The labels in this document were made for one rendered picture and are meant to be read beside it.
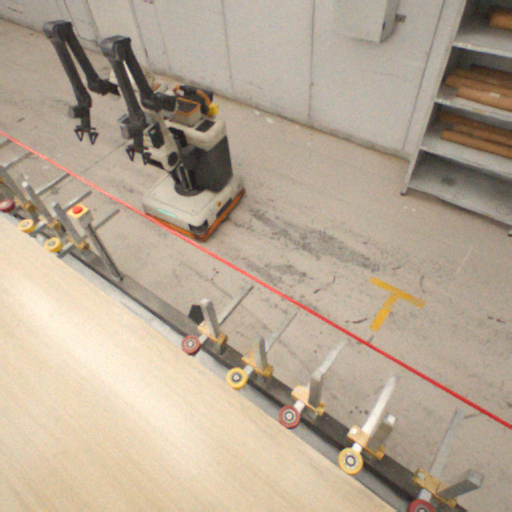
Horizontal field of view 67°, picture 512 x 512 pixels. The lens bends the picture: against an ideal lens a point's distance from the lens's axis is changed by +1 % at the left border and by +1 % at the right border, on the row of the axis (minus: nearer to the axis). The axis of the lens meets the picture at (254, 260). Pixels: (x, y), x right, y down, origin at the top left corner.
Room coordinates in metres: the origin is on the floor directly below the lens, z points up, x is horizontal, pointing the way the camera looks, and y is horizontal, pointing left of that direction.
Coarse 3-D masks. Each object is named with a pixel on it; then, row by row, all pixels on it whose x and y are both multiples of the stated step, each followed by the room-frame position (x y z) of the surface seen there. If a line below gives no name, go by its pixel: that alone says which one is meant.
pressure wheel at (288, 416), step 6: (282, 408) 0.44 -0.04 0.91; (288, 408) 0.44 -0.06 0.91; (294, 408) 0.44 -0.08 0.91; (282, 414) 0.42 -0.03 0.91; (288, 414) 0.42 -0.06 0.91; (294, 414) 0.42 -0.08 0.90; (282, 420) 0.40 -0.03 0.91; (288, 420) 0.40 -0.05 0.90; (294, 420) 0.39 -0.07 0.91; (288, 426) 0.38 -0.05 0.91; (294, 426) 0.38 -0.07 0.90
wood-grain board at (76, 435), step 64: (0, 256) 1.38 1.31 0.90; (0, 320) 0.99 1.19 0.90; (64, 320) 0.94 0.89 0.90; (128, 320) 0.90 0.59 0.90; (0, 384) 0.68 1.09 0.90; (64, 384) 0.64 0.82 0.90; (128, 384) 0.61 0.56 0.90; (192, 384) 0.58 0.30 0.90; (0, 448) 0.43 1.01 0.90; (64, 448) 0.40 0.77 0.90; (128, 448) 0.37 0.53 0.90; (192, 448) 0.34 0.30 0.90; (256, 448) 0.32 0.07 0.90
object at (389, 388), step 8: (392, 376) 0.54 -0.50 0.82; (400, 376) 0.54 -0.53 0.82; (392, 384) 0.51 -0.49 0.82; (384, 392) 0.48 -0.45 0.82; (392, 392) 0.48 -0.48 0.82; (384, 400) 0.45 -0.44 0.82; (376, 408) 0.43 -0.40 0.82; (376, 416) 0.40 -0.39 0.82; (368, 424) 0.37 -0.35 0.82; (368, 432) 0.35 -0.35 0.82; (352, 448) 0.30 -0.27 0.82; (360, 448) 0.29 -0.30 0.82
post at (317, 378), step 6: (318, 372) 0.47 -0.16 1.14; (312, 378) 0.46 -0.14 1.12; (318, 378) 0.45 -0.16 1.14; (312, 384) 0.46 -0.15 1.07; (318, 384) 0.45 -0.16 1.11; (312, 390) 0.46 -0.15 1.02; (318, 390) 0.45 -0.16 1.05; (312, 396) 0.46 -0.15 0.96; (318, 396) 0.45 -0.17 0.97; (312, 402) 0.45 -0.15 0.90; (318, 402) 0.46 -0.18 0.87; (312, 414) 0.45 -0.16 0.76
